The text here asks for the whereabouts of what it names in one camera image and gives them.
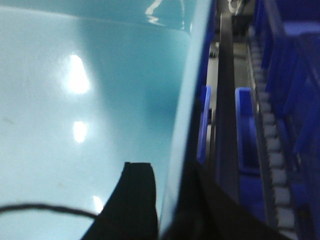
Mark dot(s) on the small blue bin below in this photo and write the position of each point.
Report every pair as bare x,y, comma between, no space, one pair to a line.
248,160

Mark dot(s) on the dark metal rail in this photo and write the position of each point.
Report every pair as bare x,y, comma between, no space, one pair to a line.
226,145

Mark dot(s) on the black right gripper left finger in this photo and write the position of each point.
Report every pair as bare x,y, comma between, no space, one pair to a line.
130,212

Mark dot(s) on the dark blue bin at right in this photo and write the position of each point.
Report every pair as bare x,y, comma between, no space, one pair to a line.
288,34

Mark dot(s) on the white roller track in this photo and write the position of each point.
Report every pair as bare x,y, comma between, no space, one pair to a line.
278,198

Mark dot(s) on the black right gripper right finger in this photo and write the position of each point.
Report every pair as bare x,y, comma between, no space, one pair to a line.
205,212

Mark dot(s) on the light blue plastic bin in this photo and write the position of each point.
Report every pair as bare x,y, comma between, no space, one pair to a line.
88,85

